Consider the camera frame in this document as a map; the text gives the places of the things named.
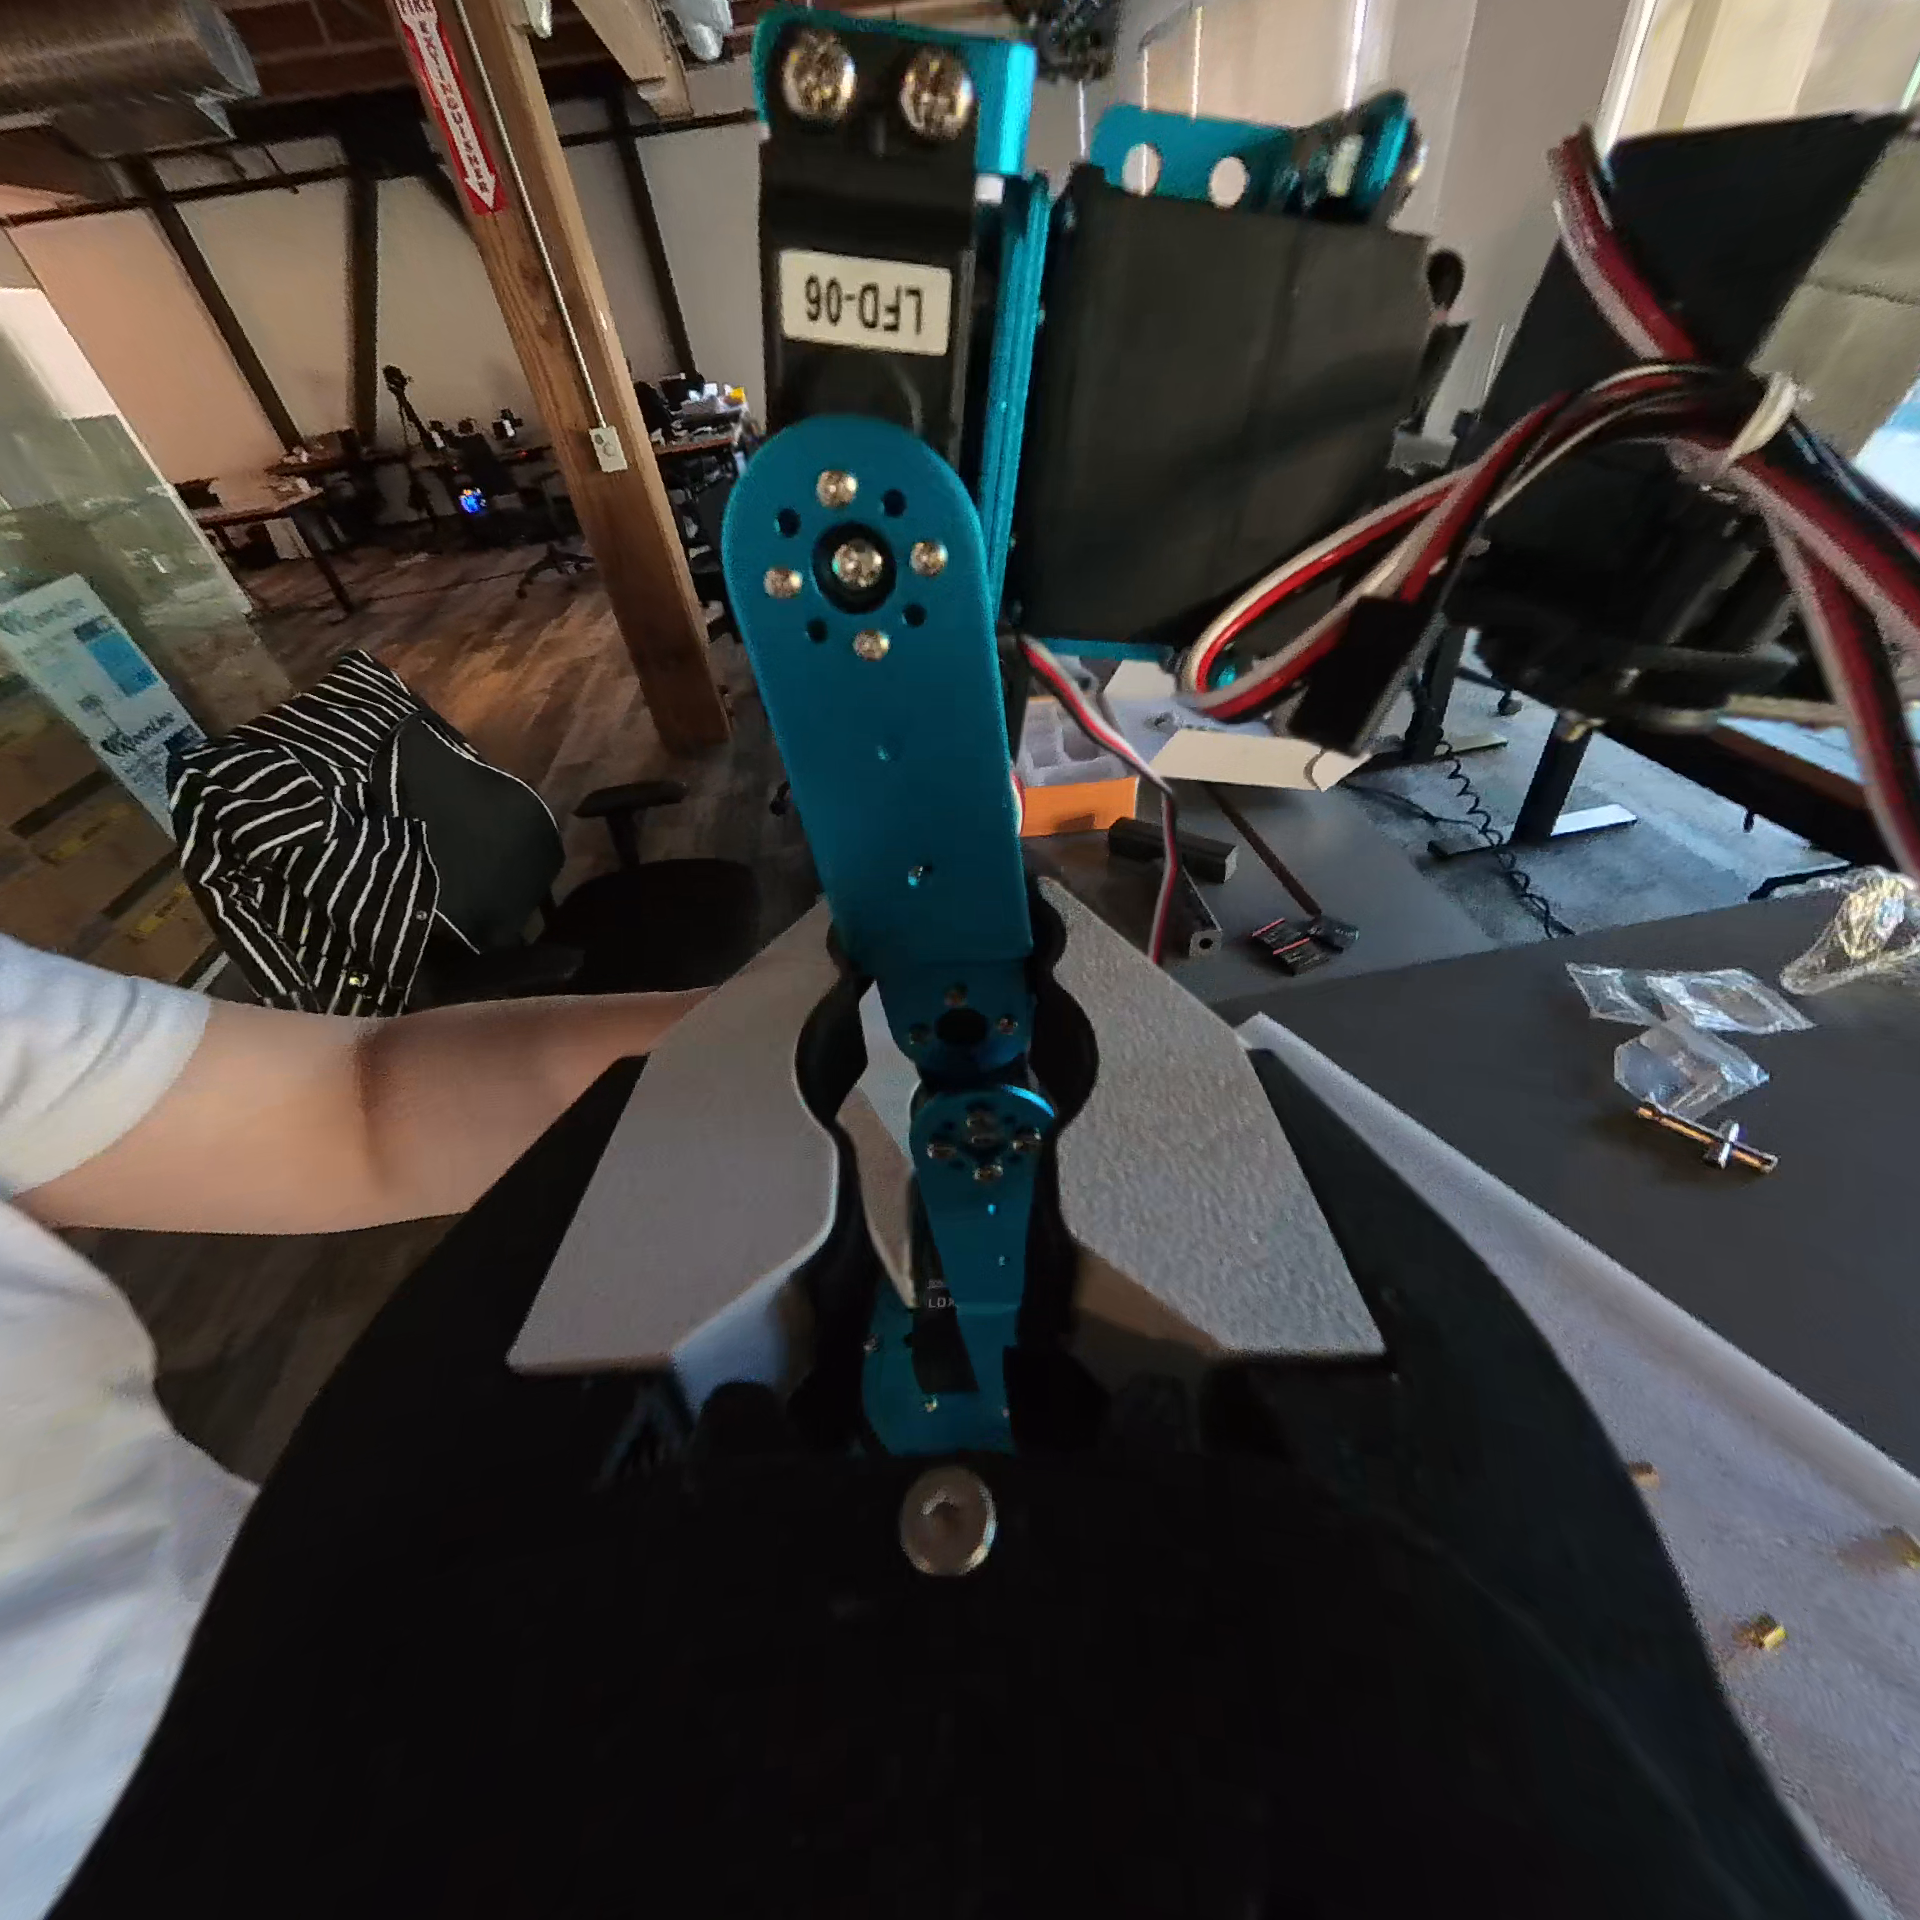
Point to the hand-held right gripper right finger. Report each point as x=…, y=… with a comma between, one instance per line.
x=1199, y=1200

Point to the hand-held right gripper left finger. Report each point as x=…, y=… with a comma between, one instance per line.
x=673, y=1200

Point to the blue toy robot arm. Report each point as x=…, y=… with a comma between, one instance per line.
x=866, y=778

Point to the person's left forearm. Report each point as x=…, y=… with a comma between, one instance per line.
x=374, y=1089

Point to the grey desk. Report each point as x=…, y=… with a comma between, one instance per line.
x=1348, y=873

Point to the red black small packets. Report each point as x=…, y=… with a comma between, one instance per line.
x=1308, y=934

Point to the black slotted bar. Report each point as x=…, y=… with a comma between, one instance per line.
x=1193, y=915

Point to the black office chair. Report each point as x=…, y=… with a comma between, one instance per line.
x=631, y=902

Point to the black rectangular block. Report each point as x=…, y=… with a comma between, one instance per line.
x=1183, y=856

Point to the small clear plastic bag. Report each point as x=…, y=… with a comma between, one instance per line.
x=1678, y=1017

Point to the metal cross wrench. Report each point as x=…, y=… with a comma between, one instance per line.
x=1709, y=1142

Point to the black white striped shirt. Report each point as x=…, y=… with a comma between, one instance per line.
x=288, y=831

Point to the white foam sheet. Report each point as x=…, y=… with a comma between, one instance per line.
x=1770, y=1530

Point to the blue white poster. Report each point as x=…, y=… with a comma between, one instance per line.
x=85, y=674

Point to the wooden post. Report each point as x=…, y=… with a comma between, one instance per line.
x=593, y=372

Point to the red wall sign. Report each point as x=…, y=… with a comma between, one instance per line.
x=448, y=104

